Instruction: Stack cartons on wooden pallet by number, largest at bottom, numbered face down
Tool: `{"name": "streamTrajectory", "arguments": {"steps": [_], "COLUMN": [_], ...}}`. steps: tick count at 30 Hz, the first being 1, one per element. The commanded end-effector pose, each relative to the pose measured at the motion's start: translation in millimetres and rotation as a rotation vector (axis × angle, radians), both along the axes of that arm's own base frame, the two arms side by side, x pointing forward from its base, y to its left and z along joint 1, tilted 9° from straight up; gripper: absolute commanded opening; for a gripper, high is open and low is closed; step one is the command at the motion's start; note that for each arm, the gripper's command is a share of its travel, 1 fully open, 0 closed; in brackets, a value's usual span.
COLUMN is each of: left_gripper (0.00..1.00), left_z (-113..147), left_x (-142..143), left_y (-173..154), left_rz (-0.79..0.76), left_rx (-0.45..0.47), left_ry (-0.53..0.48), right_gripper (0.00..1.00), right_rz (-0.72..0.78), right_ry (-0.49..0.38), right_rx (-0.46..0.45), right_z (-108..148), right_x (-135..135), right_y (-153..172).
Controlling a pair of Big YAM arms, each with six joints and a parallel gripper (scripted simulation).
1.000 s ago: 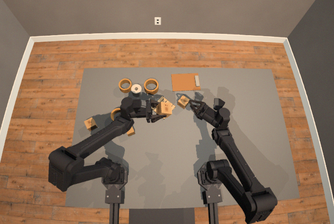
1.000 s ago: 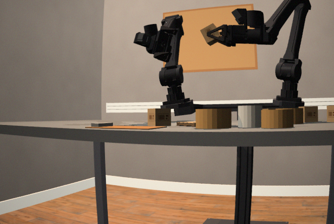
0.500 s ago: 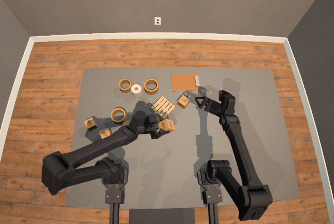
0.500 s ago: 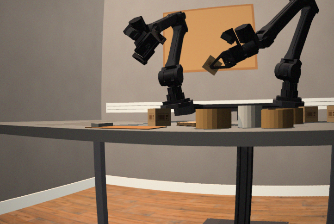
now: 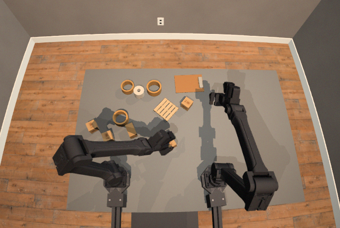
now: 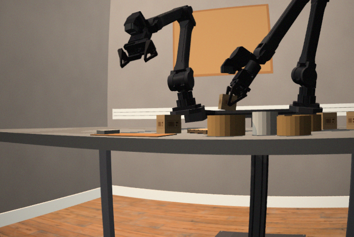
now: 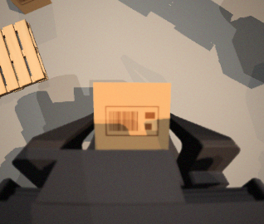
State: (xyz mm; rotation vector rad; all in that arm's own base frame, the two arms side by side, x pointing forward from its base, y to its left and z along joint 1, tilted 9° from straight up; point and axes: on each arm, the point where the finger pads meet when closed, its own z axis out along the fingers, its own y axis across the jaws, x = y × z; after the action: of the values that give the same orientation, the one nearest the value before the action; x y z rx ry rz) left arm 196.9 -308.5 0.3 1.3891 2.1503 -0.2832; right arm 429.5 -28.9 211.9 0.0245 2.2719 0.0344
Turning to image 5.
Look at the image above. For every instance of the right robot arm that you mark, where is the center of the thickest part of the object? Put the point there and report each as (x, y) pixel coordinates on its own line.
(257, 180)

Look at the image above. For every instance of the small wooden pallet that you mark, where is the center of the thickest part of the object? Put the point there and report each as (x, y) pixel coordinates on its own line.
(167, 109)

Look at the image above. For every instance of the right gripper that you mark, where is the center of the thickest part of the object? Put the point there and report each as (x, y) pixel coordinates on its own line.
(217, 102)

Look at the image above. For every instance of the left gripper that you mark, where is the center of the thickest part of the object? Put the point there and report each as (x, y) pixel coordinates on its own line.
(167, 150)

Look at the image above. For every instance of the grey cylinder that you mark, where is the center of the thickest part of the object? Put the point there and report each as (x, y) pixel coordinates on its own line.
(139, 92)

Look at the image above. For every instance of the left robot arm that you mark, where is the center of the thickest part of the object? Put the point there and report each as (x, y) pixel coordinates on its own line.
(80, 153)

